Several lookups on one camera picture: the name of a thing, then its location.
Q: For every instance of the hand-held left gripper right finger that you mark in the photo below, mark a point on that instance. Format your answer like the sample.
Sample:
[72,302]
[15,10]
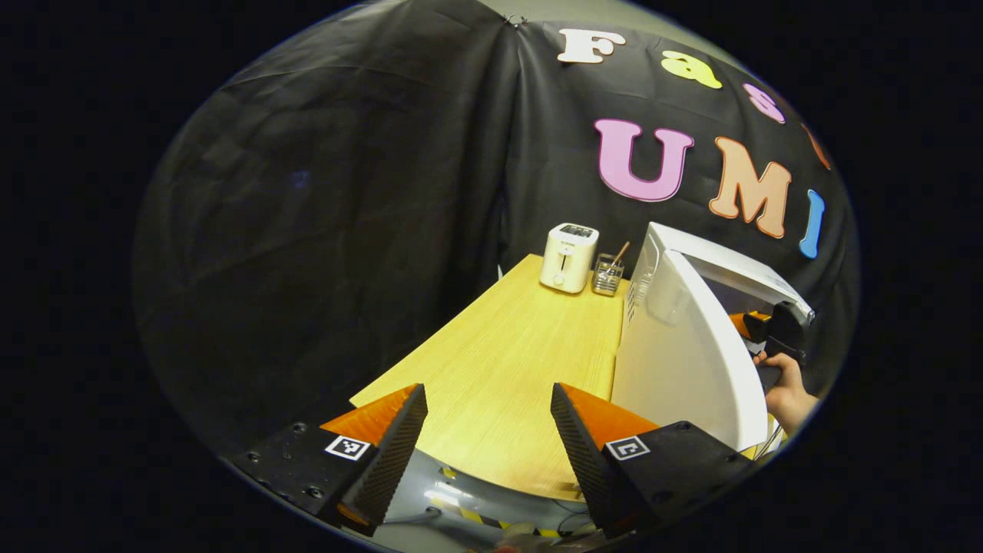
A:
[587,461]

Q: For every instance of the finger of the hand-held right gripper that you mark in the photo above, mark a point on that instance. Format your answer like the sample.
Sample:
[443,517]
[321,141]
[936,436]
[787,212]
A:
[749,324]

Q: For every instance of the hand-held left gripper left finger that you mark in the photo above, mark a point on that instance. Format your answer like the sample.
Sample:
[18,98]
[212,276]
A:
[395,453]

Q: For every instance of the white microwave oven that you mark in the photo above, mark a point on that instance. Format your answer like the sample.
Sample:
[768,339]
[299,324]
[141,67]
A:
[676,361]

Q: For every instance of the clear glass stick holder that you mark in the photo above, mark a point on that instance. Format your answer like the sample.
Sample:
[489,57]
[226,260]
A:
[607,280]

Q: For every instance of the white toaster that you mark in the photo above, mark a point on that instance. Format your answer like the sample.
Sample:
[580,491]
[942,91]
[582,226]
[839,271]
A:
[568,261]

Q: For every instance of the black backdrop cloth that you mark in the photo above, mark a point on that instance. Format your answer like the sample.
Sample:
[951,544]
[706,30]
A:
[322,230]

